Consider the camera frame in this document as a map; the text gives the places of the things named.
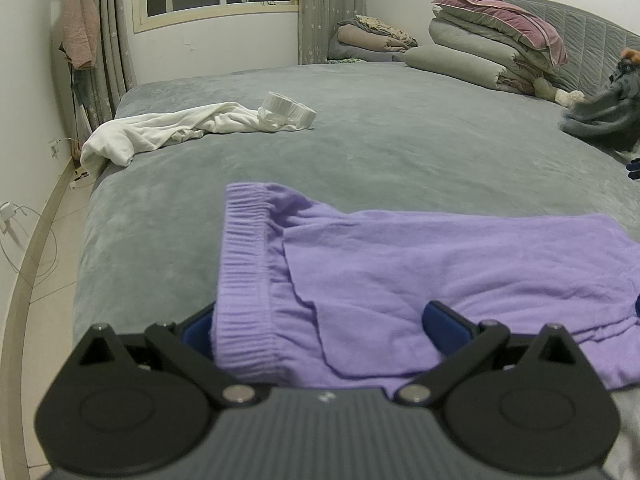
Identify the green patterned cloth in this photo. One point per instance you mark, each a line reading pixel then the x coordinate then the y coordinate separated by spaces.
pixel 345 61

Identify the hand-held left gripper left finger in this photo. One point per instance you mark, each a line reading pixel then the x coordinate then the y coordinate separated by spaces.
pixel 197 332

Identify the white pants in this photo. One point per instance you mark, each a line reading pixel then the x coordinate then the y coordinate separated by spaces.
pixel 150 132

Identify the pink pillow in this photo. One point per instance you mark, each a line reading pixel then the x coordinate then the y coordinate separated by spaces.
pixel 510 15

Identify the stack of grey quilts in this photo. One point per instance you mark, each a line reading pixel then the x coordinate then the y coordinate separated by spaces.
pixel 465 35

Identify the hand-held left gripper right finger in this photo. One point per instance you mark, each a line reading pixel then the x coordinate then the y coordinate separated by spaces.
pixel 445 327

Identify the star-patterned grey curtain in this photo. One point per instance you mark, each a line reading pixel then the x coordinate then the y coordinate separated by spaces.
pixel 115 35
pixel 330 10

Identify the dark grey garment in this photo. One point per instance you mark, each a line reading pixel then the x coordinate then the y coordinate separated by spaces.
pixel 600 120

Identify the beige blanket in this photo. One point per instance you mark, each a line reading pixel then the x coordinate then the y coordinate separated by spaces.
pixel 365 40

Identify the small black white tool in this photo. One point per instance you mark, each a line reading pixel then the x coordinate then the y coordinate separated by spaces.
pixel 82 179

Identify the pink hanging towel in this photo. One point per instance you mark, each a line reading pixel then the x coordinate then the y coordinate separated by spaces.
pixel 80 25

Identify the beige plush toy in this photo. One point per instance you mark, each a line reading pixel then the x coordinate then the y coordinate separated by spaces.
pixel 545 90

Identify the hanging blue-grey cloth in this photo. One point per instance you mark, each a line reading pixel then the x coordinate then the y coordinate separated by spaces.
pixel 82 95

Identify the purple pants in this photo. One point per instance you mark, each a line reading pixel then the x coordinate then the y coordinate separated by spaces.
pixel 400 260

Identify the floral patterned cloth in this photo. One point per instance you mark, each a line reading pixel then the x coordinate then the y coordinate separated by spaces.
pixel 390 27

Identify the white wall socket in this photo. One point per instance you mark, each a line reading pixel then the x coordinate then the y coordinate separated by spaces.
pixel 55 147

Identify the white charger plug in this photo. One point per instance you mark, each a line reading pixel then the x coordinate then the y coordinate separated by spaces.
pixel 10 212

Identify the grey bed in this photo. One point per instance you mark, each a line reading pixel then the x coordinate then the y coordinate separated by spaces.
pixel 350 135

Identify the grey quilted headboard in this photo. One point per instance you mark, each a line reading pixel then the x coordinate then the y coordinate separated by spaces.
pixel 590 30

